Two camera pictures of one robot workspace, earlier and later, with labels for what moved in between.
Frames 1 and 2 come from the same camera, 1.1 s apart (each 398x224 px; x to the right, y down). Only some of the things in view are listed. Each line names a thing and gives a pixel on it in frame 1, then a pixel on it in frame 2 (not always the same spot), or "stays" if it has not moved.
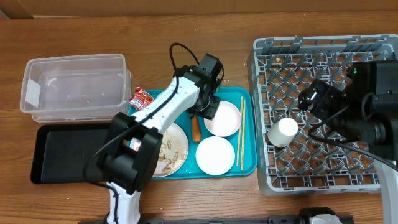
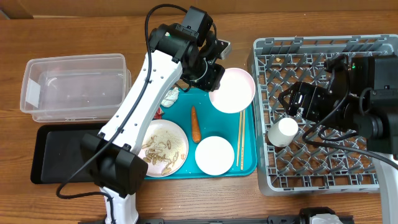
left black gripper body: (207, 109) -> (206, 77)
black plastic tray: (68, 153) stays
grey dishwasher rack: (280, 69) stays
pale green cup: (282, 132) stays
